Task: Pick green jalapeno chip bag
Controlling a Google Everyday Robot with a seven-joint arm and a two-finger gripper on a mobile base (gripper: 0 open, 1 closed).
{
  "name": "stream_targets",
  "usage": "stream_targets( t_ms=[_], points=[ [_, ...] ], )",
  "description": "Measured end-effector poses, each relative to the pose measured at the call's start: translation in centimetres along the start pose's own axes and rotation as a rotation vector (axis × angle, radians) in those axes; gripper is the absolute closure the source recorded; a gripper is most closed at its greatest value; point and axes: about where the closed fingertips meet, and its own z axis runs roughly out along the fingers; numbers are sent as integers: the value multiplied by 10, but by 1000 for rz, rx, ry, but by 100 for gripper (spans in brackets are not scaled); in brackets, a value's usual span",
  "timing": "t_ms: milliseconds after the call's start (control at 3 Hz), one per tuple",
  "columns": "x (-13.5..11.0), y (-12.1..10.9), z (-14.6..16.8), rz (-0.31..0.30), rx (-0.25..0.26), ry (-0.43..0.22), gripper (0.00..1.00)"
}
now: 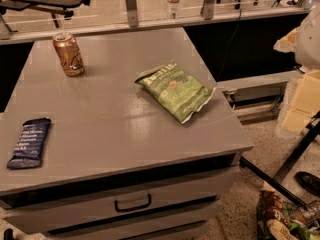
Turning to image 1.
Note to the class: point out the colourful snack bags pile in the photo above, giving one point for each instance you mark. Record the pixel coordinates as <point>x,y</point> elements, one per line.
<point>278,219</point>

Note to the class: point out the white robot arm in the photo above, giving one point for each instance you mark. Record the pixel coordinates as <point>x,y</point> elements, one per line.
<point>306,53</point>

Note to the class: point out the green jalapeno chip bag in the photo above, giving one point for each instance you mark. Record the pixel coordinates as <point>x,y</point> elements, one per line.
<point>177,91</point>

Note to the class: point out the black drawer handle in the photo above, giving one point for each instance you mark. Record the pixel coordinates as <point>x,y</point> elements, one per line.
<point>131,205</point>

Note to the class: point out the dark blue snack bar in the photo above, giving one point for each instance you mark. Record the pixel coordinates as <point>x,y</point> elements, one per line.
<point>27,153</point>

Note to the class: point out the black shoe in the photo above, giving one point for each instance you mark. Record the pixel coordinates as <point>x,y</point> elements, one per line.
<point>309,182</point>

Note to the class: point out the clear plastic water bottle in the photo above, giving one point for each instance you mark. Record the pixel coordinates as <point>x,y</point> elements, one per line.
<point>173,9</point>

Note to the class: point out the black metal frame leg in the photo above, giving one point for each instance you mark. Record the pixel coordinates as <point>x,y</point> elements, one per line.
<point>313,131</point>

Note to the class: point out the gold soda can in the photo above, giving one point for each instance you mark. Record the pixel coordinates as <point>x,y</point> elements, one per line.
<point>69,54</point>

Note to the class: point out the grey metal railing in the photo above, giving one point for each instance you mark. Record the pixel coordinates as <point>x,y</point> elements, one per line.
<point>106,16</point>

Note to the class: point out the grey drawer cabinet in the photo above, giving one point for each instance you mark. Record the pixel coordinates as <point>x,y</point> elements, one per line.
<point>110,140</point>

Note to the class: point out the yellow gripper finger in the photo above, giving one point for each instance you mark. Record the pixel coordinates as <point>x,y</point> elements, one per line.
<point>286,44</point>
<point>304,104</point>

